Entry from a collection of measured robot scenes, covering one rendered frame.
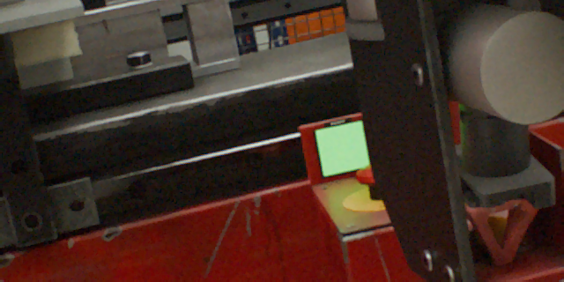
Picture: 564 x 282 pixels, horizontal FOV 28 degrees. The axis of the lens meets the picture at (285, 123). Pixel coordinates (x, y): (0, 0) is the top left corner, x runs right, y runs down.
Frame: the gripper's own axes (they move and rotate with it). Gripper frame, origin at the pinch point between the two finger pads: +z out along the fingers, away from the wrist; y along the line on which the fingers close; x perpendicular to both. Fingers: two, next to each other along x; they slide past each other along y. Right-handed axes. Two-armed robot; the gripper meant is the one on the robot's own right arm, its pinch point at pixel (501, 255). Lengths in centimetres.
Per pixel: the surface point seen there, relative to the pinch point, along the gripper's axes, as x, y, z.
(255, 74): 16.0, 27.7, -10.9
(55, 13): 34.3, 10.0, -26.2
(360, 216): 12.2, 0.8, -6.3
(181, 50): -3, 436, 122
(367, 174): 10.6, 3.8, -8.6
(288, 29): -15, 187, 38
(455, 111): -0.8, 12.9, -8.8
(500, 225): -1.2, 3.3, -1.1
